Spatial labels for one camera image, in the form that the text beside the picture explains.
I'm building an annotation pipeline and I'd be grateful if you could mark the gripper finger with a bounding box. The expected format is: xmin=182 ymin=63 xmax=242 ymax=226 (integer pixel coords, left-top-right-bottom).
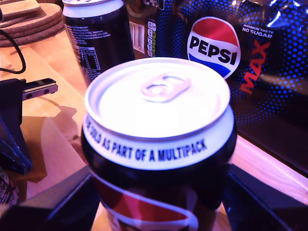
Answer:
xmin=222 ymin=165 xmax=308 ymax=231
xmin=0 ymin=78 xmax=33 ymax=174
xmin=0 ymin=166 xmax=101 ymax=231

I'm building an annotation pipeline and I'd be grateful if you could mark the square cork coaster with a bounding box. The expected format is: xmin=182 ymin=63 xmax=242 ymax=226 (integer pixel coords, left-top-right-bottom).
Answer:
xmin=0 ymin=8 xmax=47 ymax=22
xmin=0 ymin=0 xmax=41 ymax=13

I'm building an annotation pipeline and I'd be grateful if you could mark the black Pepsi Max multipack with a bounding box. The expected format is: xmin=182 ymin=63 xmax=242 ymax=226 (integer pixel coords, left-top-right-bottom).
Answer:
xmin=126 ymin=0 xmax=308 ymax=174

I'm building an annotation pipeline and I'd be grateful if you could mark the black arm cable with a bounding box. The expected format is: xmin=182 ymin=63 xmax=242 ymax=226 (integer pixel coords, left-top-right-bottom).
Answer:
xmin=0 ymin=28 xmax=26 ymax=74

